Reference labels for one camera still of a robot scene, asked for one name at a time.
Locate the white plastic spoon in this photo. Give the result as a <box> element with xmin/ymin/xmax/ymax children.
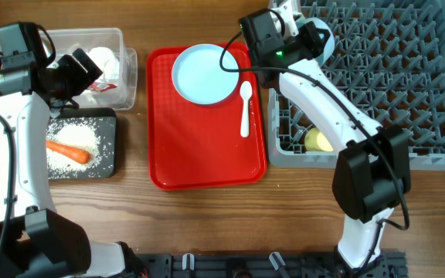
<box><xmin>239</xmin><ymin>81</ymin><xmax>253</xmax><ymax>137</ymax></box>

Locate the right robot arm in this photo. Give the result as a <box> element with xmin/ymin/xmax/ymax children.
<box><xmin>239</xmin><ymin>4</ymin><xmax>411</xmax><ymax>277</ymax></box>

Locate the large crumpled white tissue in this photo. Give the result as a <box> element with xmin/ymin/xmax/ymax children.
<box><xmin>87</xmin><ymin>47</ymin><xmax>120</xmax><ymax>83</ymax></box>

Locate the yellow plastic cup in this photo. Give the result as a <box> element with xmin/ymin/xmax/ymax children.
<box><xmin>304</xmin><ymin>127</ymin><xmax>334</xmax><ymax>152</ymax></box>

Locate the red serving tray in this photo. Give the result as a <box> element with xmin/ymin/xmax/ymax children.
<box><xmin>145</xmin><ymin>46</ymin><xmax>267</xmax><ymax>191</ymax></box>

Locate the black food waste tray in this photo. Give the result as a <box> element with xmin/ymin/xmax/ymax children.
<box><xmin>46</xmin><ymin>107</ymin><xmax>118</xmax><ymax>181</ymax></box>

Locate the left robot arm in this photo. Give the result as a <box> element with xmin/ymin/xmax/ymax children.
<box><xmin>0</xmin><ymin>22</ymin><xmax>150</xmax><ymax>277</ymax></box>

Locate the grey dishwasher rack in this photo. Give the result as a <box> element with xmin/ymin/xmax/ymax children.
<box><xmin>267</xmin><ymin>0</ymin><xmax>445</xmax><ymax>171</ymax></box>

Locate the light blue bowl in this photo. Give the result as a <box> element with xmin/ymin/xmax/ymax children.
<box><xmin>297</xmin><ymin>18</ymin><xmax>335</xmax><ymax>66</ymax></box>

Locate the light blue plate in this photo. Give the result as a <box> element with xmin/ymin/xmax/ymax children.
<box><xmin>172</xmin><ymin>44</ymin><xmax>239</xmax><ymax>105</ymax></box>

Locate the pile of white rice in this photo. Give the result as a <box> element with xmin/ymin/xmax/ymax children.
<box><xmin>46</xmin><ymin>117</ymin><xmax>116</xmax><ymax>178</ymax></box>

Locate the orange carrot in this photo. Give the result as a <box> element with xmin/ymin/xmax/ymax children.
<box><xmin>46</xmin><ymin>141</ymin><xmax>91</xmax><ymax>164</ymax></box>

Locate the red snack wrapper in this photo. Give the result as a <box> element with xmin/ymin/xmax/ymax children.
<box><xmin>87</xmin><ymin>82</ymin><xmax>117</xmax><ymax>93</ymax></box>

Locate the clear plastic waste bin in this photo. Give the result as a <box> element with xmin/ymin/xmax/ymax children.
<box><xmin>39</xmin><ymin>28</ymin><xmax>138</xmax><ymax>110</ymax></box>

